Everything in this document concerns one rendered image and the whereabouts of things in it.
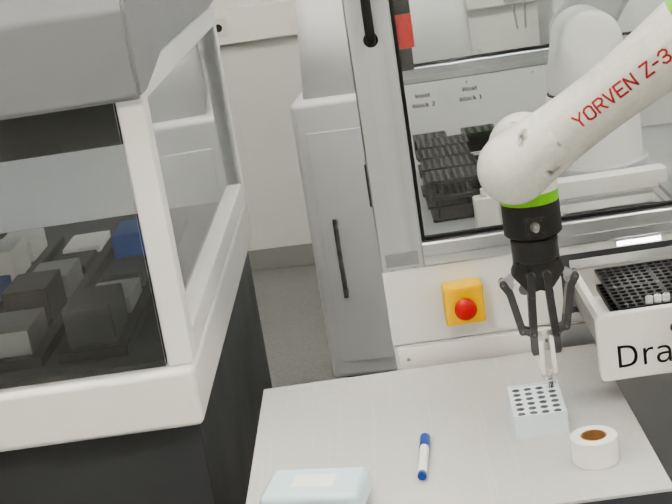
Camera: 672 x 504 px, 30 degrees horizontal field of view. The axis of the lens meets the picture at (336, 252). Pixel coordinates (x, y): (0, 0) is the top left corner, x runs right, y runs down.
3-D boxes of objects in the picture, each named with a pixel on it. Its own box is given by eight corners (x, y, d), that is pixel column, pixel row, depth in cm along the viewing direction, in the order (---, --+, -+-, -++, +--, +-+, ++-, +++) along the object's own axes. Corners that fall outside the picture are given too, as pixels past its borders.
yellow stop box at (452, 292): (487, 322, 227) (482, 285, 225) (447, 328, 227) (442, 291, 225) (484, 313, 232) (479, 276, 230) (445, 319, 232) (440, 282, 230)
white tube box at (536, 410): (569, 432, 197) (567, 410, 196) (516, 439, 198) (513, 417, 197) (559, 401, 209) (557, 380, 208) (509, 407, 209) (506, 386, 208)
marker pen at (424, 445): (427, 481, 189) (426, 471, 188) (417, 481, 189) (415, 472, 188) (430, 440, 202) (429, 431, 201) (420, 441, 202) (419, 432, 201)
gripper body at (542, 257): (508, 244, 196) (515, 300, 199) (563, 237, 195) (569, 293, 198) (504, 231, 203) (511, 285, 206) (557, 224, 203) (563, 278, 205)
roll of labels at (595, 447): (562, 461, 188) (559, 437, 187) (594, 444, 192) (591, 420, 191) (597, 474, 182) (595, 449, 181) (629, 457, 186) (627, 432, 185)
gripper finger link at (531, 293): (536, 273, 199) (527, 274, 199) (538, 339, 202) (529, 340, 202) (533, 266, 203) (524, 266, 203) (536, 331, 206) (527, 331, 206)
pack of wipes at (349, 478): (373, 490, 188) (369, 463, 187) (361, 522, 179) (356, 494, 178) (278, 493, 192) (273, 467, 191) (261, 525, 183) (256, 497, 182)
